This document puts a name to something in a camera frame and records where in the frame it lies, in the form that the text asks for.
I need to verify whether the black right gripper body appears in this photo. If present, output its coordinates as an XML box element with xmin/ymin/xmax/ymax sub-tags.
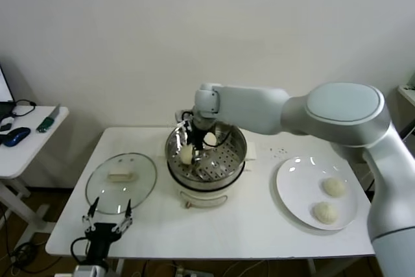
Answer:
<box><xmin>191</xmin><ymin>124</ymin><xmax>205</xmax><ymax>151</ymax></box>

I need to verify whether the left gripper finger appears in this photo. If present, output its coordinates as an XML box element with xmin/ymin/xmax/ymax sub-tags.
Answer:
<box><xmin>116</xmin><ymin>199</ymin><xmax>134</xmax><ymax>232</ymax></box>
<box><xmin>81</xmin><ymin>196</ymin><xmax>100</xmax><ymax>231</ymax></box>

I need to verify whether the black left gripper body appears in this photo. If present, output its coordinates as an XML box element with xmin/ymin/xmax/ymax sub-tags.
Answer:
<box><xmin>84</xmin><ymin>223</ymin><xmax>121</xmax><ymax>261</ymax></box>

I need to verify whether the white steamed baozi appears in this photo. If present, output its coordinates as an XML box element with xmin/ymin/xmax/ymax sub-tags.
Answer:
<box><xmin>203</xmin><ymin>132</ymin><xmax>219</xmax><ymax>147</ymax></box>
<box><xmin>180</xmin><ymin>145</ymin><xmax>196</xmax><ymax>165</ymax></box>
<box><xmin>322</xmin><ymin>177</ymin><xmax>348</xmax><ymax>198</ymax></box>
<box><xmin>311</xmin><ymin>201</ymin><xmax>340</xmax><ymax>225</ymax></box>

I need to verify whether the glass pot lid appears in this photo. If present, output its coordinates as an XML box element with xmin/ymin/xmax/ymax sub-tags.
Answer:
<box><xmin>86</xmin><ymin>152</ymin><xmax>158</xmax><ymax>215</ymax></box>

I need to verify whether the steel steamer basket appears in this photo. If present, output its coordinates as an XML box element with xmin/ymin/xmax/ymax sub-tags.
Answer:
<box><xmin>165</xmin><ymin>116</ymin><xmax>247</xmax><ymax>190</ymax></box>

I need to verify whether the white electric pot base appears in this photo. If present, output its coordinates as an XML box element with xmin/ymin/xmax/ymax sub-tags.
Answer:
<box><xmin>156</xmin><ymin>139</ymin><xmax>259</xmax><ymax>210</ymax></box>

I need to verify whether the white side table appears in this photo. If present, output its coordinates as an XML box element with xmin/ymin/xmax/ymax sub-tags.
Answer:
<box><xmin>0</xmin><ymin>105</ymin><xmax>71</xmax><ymax>235</ymax></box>

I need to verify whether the white round plate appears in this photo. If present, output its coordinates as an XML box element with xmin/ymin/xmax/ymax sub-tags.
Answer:
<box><xmin>276</xmin><ymin>156</ymin><xmax>359</xmax><ymax>231</ymax></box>

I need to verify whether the blue computer mouse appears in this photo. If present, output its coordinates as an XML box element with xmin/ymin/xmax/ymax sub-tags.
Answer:
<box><xmin>3</xmin><ymin>127</ymin><xmax>32</xmax><ymax>147</ymax></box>

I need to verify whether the small black white adapter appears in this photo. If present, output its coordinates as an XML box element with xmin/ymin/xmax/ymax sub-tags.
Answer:
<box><xmin>0</xmin><ymin>115</ymin><xmax>16</xmax><ymax>134</ymax></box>

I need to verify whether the black laptop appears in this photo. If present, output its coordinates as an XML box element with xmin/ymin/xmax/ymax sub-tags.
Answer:
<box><xmin>0</xmin><ymin>62</ymin><xmax>17</xmax><ymax>122</ymax></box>

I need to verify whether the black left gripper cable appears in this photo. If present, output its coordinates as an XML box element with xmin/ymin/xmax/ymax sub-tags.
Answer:
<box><xmin>71</xmin><ymin>237</ymin><xmax>90</xmax><ymax>263</ymax></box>

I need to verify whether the black floor cable bundle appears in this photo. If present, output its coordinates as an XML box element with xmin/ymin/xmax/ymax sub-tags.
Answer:
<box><xmin>0</xmin><ymin>241</ymin><xmax>42</xmax><ymax>274</ymax></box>

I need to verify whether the green handled knife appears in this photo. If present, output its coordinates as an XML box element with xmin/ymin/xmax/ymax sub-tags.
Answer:
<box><xmin>36</xmin><ymin>104</ymin><xmax>62</xmax><ymax>134</ymax></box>

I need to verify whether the black looped desk cable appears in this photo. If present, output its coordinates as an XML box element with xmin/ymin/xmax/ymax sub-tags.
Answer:
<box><xmin>12</xmin><ymin>100</ymin><xmax>37</xmax><ymax>117</ymax></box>

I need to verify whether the black power cable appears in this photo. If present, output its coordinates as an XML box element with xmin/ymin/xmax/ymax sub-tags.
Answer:
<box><xmin>365</xmin><ymin>117</ymin><xmax>415</xmax><ymax>192</ymax></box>

